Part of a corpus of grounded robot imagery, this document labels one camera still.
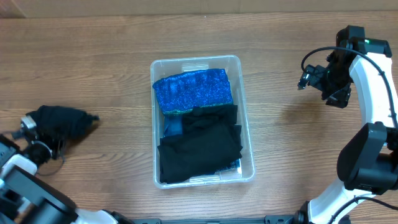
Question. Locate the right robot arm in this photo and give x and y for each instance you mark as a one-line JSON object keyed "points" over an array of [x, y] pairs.
{"points": [[367, 165]]}

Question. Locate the blue jeans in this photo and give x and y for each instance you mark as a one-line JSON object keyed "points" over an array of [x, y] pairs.
{"points": [[173, 126]]}

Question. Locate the small black cloth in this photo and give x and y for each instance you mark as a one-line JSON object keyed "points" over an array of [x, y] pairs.
{"points": [[59, 123]]}

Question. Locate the sparkly blue cloth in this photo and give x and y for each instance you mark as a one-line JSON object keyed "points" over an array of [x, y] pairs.
{"points": [[180, 93]]}

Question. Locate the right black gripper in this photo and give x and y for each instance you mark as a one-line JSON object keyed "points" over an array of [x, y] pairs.
{"points": [[341, 98]]}

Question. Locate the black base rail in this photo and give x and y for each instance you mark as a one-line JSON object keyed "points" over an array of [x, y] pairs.
{"points": [[214, 220]]}

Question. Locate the clear plastic container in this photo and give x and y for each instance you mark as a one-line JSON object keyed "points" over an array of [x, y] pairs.
{"points": [[232, 65]]}

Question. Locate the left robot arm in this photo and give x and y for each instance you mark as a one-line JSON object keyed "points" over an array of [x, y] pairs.
{"points": [[22, 191]]}

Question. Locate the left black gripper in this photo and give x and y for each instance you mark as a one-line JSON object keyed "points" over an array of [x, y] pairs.
{"points": [[45, 137]]}

